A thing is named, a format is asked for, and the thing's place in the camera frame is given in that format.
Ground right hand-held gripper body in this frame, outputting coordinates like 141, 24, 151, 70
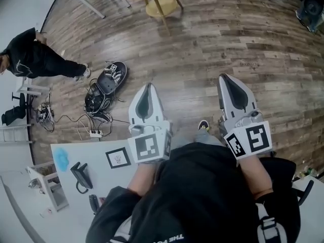
219, 110, 273, 160

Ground black stool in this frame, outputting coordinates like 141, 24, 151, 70
11, 92, 33, 111

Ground person's left forearm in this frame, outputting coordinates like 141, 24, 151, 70
127, 160, 163, 196

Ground blue cloth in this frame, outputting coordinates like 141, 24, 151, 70
53, 147, 70, 172

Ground green plastic bottle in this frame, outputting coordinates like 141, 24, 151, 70
298, 166, 320, 180

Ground black bag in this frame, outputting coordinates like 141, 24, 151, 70
1, 105, 26, 126

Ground person's right forearm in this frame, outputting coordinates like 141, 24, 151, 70
239, 153, 274, 200

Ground person's right shoe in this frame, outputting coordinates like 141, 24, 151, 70
198, 119, 210, 133

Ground small framed picture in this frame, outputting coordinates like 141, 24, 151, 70
105, 147, 132, 169

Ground white metal stand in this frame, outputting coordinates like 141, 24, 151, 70
16, 76, 51, 96

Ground tangle of floor cables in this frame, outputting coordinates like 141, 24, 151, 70
54, 111, 130, 139

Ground cable bundle with device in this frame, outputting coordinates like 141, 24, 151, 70
35, 102, 55, 133

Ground person's black top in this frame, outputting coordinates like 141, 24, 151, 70
86, 142, 302, 243

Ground open black equipment case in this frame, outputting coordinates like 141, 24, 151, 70
84, 61, 128, 115

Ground white desk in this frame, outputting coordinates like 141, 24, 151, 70
50, 139, 142, 243

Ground white rack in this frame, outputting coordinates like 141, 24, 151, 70
0, 124, 34, 144

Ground white shelf unit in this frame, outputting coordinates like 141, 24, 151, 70
26, 160, 69, 213

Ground person's grey trousers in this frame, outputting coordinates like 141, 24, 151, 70
174, 128, 224, 147

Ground grey shoulder strap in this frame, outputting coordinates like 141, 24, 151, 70
255, 201, 287, 243

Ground black handheld device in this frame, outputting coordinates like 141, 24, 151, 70
88, 194, 101, 215

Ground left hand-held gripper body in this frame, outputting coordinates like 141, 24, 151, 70
128, 120, 173, 164

